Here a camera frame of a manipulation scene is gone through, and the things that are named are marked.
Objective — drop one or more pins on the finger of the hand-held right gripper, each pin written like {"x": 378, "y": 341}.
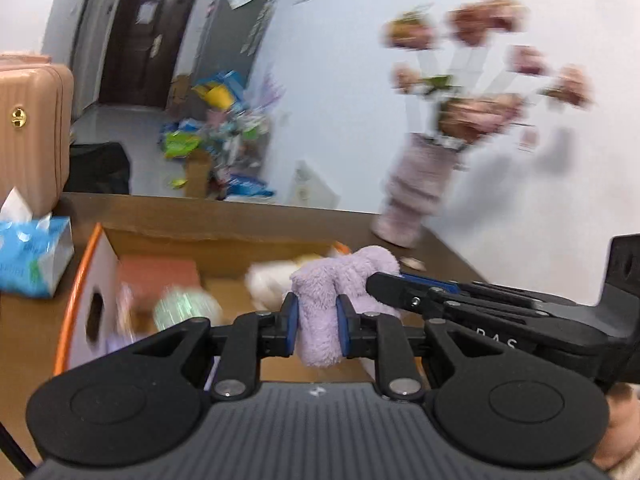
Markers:
{"x": 400, "y": 294}
{"x": 430, "y": 282}

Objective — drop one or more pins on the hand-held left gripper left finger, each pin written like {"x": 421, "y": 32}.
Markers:
{"x": 292, "y": 327}

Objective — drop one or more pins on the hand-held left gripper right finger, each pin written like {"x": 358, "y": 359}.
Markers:
{"x": 342, "y": 330}

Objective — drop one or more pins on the purple plush toy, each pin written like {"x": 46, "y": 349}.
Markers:
{"x": 320, "y": 305}

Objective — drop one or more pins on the red cardboard box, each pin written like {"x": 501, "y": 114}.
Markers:
{"x": 220, "y": 245}

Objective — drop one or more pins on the person's right hand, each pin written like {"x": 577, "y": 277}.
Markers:
{"x": 622, "y": 425}

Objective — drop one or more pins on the white plush toy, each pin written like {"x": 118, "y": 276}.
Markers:
{"x": 272, "y": 280}

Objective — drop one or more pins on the pink ribbed vase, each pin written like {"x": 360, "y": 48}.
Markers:
{"x": 415, "y": 190}

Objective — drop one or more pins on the brown layered sponge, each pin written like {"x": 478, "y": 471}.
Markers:
{"x": 160, "y": 275}

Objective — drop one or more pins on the dried pink roses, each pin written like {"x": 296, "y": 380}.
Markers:
{"x": 480, "y": 110}

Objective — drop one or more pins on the pile of plastic bags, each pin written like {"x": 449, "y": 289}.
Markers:
{"x": 225, "y": 130}

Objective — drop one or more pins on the black cloth bag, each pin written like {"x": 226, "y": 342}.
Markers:
{"x": 100, "y": 167}

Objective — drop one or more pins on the brown floor carton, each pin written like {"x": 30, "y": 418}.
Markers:
{"x": 180, "y": 95}

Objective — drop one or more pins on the blue tissue pack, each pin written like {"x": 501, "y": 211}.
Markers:
{"x": 30, "y": 255}

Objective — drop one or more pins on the grey refrigerator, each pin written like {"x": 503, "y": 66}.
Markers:
{"x": 230, "y": 30}

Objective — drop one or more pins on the white umbrella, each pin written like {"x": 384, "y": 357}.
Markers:
{"x": 260, "y": 20}

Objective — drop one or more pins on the dark brown door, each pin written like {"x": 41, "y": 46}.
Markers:
{"x": 145, "y": 40}

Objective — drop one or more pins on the pink suitcase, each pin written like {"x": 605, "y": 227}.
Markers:
{"x": 35, "y": 125}

